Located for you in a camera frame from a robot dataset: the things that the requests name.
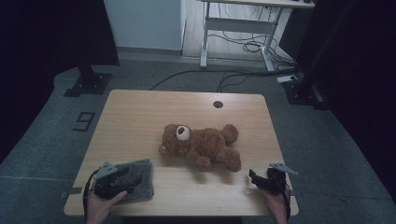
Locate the black stand with slanted post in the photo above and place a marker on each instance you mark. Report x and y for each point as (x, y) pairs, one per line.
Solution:
(300, 93)

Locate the dark curtain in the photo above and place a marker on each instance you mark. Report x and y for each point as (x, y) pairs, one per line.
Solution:
(46, 46)
(370, 77)

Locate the person's right hand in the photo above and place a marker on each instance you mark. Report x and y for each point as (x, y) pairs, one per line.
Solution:
(278, 208)

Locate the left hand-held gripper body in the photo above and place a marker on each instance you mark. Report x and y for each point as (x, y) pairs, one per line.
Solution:
(107, 185)

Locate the brown teddy bear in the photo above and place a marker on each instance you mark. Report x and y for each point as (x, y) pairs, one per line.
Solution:
(205, 146)

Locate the white desk frame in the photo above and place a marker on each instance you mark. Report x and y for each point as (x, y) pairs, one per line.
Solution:
(239, 25)

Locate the person's left hand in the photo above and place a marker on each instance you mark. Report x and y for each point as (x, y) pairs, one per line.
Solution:
(98, 210)

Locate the grey tape piece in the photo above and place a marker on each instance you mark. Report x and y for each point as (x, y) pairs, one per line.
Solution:
(297, 193)
(71, 192)

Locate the black stand with square base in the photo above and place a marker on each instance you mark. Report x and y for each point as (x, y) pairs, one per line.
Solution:
(90, 84)

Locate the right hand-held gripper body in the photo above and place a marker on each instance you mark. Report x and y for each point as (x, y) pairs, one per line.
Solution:
(276, 182)

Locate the white power strip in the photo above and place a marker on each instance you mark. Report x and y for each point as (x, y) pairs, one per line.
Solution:
(287, 78)

